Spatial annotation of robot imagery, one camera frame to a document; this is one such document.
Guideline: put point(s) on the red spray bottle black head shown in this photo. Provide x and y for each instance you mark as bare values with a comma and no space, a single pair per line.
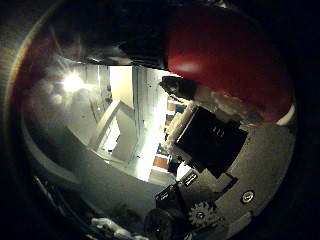
230,56

